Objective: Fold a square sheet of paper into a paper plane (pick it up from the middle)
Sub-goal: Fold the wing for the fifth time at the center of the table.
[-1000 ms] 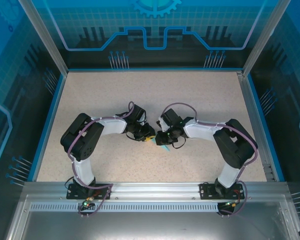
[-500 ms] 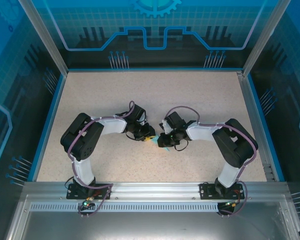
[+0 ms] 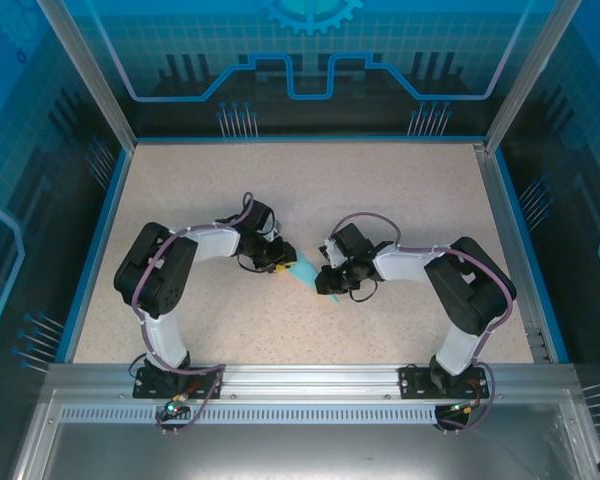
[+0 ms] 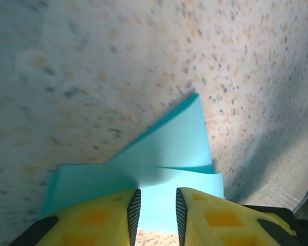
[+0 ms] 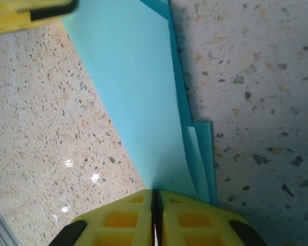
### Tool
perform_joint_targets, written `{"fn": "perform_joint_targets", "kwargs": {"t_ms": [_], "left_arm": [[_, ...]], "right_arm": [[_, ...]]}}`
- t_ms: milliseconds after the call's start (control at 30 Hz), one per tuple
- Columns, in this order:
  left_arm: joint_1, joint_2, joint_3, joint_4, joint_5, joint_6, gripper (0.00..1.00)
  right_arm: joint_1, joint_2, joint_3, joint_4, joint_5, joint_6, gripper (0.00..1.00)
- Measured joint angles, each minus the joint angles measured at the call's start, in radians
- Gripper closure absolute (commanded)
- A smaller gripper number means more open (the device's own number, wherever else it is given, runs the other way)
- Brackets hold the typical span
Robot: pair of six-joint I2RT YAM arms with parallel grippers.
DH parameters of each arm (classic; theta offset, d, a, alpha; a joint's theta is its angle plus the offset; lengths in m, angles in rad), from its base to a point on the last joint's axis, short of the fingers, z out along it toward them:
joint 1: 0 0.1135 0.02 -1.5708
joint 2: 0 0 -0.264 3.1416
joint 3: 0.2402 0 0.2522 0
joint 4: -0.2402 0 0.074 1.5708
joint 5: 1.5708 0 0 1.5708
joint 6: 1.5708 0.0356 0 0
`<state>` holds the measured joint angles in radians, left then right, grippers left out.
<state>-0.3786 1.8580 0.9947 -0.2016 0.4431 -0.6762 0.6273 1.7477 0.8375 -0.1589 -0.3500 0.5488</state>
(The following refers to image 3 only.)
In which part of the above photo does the light blue cloth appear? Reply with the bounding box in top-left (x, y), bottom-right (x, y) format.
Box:
top-left (282, 249), bottom-right (341, 304)

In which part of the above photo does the grey metal cover sheet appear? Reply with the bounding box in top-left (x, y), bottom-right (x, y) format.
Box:
top-left (9, 389), bottom-right (600, 480)

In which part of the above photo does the blue table edge strip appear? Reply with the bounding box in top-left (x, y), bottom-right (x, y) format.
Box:
top-left (54, 147), bottom-right (134, 365)
top-left (134, 133), bottom-right (486, 146)

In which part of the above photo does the connector board with green light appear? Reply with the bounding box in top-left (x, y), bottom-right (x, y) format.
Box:
top-left (160, 392), bottom-right (190, 416)
top-left (447, 399), bottom-right (483, 415)

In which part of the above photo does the blue printed back panel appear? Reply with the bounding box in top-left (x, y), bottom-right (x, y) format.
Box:
top-left (62, 0), bottom-right (556, 139)

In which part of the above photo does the blue printed side panel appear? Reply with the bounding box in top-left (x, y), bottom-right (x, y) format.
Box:
top-left (494, 0), bottom-right (600, 480)
top-left (0, 0), bottom-right (131, 480)

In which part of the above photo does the thin black left gripper cable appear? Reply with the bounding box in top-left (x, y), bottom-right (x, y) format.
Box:
top-left (232, 252), bottom-right (261, 274)

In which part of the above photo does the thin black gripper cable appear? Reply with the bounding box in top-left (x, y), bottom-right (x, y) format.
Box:
top-left (349, 277), bottom-right (381, 302)
top-left (232, 252), bottom-right (261, 274)

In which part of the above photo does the thin black right gripper cable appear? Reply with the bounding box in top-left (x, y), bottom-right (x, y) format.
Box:
top-left (349, 277), bottom-right (381, 302)

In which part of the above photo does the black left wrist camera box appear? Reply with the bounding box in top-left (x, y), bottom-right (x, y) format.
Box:
top-left (244, 198), bottom-right (279, 236)

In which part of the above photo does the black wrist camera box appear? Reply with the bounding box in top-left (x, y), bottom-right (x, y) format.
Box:
top-left (244, 198), bottom-right (279, 236)
top-left (319, 222), bottom-right (374, 266)

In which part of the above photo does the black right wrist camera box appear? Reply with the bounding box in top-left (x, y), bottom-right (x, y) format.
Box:
top-left (319, 222), bottom-right (374, 266)

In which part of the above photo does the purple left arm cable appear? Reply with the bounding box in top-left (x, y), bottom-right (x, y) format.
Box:
top-left (129, 192), bottom-right (256, 436)

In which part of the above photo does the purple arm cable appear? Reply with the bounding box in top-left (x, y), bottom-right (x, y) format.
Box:
top-left (329, 212), bottom-right (517, 432)
top-left (129, 192), bottom-right (256, 436)

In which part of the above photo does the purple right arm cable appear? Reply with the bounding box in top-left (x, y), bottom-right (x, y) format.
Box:
top-left (329, 212), bottom-right (517, 432)

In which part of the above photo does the aluminium front frame rail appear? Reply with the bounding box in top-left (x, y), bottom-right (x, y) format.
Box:
top-left (44, 362), bottom-right (579, 401)

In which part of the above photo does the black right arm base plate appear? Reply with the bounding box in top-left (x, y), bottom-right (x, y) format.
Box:
top-left (398, 364), bottom-right (487, 401)

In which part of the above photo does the slotted metal cable duct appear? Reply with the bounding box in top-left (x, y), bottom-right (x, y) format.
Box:
top-left (58, 405), bottom-right (464, 422)

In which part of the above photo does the aluminium side frame rail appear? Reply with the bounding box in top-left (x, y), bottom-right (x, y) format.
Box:
top-left (472, 141), bottom-right (556, 365)

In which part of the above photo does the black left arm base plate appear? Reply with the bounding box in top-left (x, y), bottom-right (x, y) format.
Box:
top-left (132, 366), bottom-right (225, 401)

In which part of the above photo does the aluminium frame post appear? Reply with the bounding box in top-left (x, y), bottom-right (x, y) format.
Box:
top-left (483, 0), bottom-right (584, 154)
top-left (34, 0), bottom-right (140, 151)

